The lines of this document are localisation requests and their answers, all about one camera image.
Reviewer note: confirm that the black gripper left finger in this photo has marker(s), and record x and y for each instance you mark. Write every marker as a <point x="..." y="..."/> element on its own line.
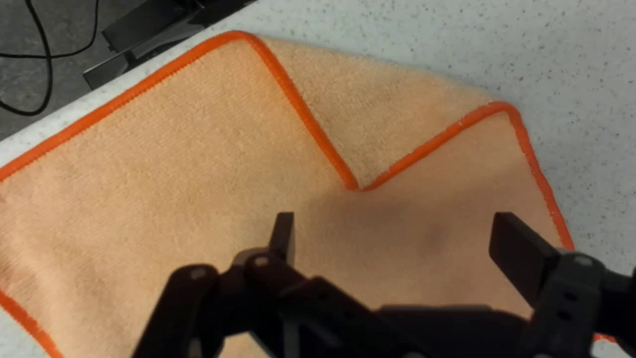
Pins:
<point x="211" y="318"/>

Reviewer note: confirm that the orange microfiber towel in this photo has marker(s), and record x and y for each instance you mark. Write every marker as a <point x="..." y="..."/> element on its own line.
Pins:
<point x="165" y="185"/>

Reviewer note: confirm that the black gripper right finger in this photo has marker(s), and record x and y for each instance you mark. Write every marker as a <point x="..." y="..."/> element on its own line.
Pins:
<point x="577" y="304"/>

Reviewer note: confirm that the black floor stand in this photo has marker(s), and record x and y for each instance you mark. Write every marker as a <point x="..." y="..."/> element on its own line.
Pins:
<point x="152" y="32"/>

